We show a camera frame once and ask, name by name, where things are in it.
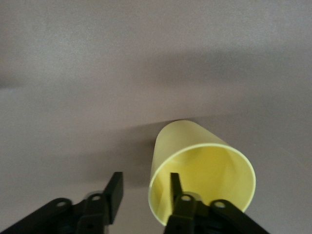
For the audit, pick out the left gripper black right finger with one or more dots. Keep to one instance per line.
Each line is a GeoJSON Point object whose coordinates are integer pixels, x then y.
{"type": "Point", "coordinates": [187, 214]}

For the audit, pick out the yellow plastic cup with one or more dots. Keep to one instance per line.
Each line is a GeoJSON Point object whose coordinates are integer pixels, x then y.
{"type": "Point", "coordinates": [195, 136]}

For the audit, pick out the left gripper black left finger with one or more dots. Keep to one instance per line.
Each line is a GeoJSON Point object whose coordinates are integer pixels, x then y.
{"type": "Point", "coordinates": [97, 209]}

